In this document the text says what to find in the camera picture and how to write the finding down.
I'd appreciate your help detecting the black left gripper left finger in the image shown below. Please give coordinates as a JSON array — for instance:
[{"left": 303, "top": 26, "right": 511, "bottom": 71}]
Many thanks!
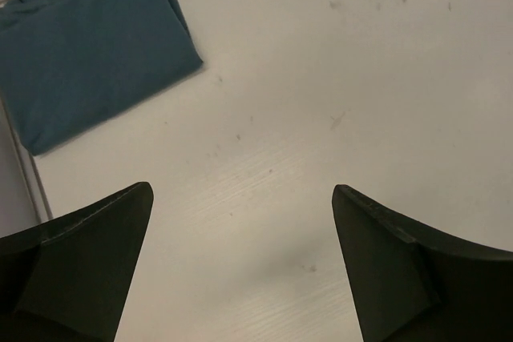
[{"left": 1, "top": 182, "right": 153, "bottom": 341}]

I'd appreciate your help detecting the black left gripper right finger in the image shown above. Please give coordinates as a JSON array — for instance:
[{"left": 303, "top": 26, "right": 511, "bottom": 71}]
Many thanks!
[{"left": 332, "top": 185, "right": 512, "bottom": 341}]

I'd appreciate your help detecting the teal blue t-shirt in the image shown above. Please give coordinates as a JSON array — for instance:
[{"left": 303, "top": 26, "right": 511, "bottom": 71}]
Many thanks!
[{"left": 1, "top": 0, "right": 203, "bottom": 155}]

